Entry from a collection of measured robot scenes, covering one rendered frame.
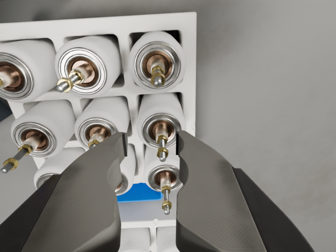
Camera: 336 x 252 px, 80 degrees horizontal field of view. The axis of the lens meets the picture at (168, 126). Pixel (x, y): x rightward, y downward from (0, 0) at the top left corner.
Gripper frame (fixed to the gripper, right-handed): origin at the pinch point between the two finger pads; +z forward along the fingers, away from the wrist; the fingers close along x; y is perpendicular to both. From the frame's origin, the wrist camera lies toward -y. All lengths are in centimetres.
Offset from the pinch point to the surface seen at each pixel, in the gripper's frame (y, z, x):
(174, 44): -3.1, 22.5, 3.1
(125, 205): 47, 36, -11
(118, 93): 7.0, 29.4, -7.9
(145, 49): -2.4, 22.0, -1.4
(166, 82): 2.7, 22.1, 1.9
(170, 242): 50, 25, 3
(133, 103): 9.2, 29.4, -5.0
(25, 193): 52, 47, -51
